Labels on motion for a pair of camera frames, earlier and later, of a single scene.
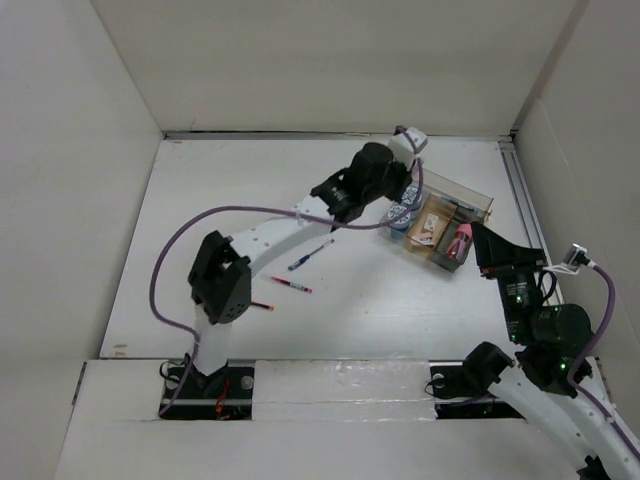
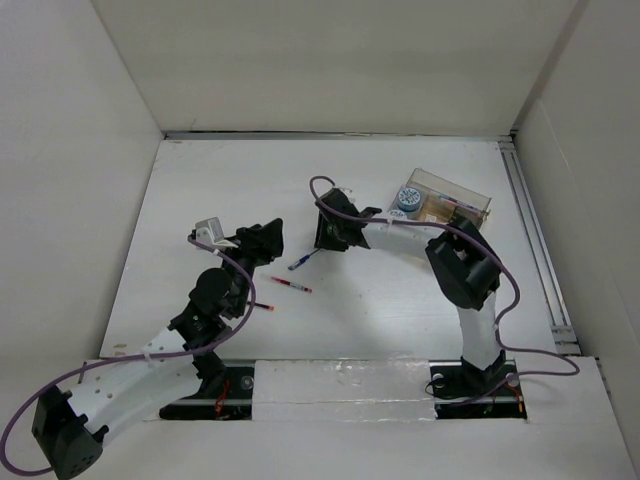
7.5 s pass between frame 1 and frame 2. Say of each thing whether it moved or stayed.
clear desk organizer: stayed
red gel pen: stayed
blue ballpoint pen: stayed
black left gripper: moved
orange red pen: stayed
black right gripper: moved
